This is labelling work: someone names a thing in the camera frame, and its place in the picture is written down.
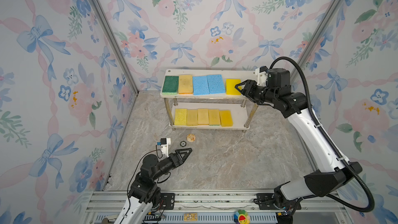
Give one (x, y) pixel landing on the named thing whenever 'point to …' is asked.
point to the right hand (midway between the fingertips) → (237, 87)
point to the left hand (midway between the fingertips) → (189, 152)
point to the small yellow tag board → (190, 216)
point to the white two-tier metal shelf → (207, 99)
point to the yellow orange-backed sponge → (203, 116)
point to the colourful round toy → (241, 216)
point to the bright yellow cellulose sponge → (181, 116)
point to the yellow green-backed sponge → (214, 117)
